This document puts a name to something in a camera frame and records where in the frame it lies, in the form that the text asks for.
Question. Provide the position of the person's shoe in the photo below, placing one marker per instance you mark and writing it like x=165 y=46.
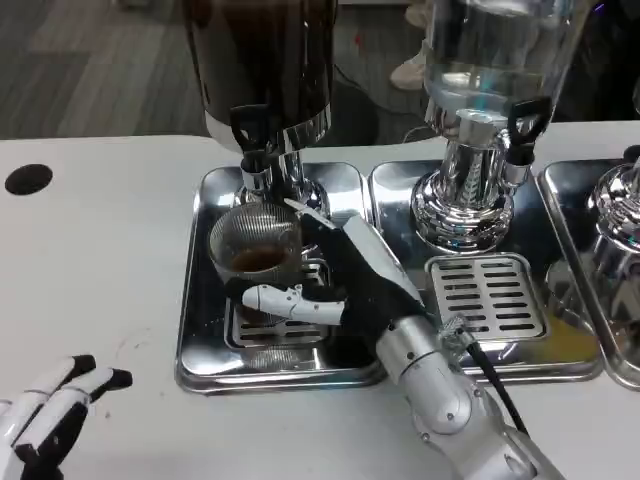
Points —
x=406 y=72
x=417 y=15

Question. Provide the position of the dark coffee drink dispenser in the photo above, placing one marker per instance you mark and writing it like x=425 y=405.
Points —
x=260 y=60

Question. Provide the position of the black round counter hole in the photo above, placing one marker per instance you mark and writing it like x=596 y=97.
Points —
x=28 y=179

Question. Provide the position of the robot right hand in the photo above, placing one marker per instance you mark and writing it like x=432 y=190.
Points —
x=360 y=280

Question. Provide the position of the black tap of dark dispenser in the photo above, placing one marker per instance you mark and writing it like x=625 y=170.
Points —
x=249 y=127

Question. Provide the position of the steel drip grid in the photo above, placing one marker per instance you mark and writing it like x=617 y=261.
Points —
x=485 y=295
x=280 y=332

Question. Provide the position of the steel tray under clear dispenser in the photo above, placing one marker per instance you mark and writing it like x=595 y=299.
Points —
x=395 y=220

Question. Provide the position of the steel tray under dark dispenser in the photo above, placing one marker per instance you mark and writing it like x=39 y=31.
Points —
x=200 y=300

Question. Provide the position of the clear ribbed glass cup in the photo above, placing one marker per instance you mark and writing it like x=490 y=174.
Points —
x=250 y=240

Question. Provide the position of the steel tray at edge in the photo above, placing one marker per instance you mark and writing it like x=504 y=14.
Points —
x=565 y=200

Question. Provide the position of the black tap of clear dispenser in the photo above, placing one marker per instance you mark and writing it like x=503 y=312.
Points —
x=525 y=120

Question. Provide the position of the chrome dispenser base at edge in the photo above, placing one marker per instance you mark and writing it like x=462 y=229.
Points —
x=617 y=215

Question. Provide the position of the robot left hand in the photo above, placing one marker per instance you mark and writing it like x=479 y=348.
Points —
x=45 y=405

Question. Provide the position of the clear water drink dispenser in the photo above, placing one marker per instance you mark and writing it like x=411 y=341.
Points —
x=490 y=55

